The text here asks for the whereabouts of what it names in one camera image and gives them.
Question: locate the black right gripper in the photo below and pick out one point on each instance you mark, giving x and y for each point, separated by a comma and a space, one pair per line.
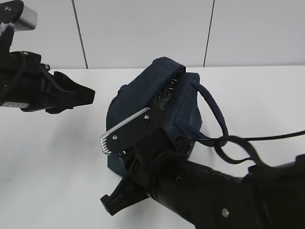
153, 172

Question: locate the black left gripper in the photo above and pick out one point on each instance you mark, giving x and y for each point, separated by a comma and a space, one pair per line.
26, 83

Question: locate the navy blue lunch bag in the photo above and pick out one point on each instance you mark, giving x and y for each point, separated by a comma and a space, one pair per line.
166, 84

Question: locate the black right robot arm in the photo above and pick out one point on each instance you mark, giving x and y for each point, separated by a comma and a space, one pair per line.
266, 198

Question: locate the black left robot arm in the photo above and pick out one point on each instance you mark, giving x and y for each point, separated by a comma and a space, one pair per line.
4, 40

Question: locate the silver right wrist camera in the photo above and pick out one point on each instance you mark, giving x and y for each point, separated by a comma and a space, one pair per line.
132, 130

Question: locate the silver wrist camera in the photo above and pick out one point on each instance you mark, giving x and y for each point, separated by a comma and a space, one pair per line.
132, 130
17, 15

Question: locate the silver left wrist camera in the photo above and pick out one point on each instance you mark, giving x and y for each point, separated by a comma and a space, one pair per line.
17, 15

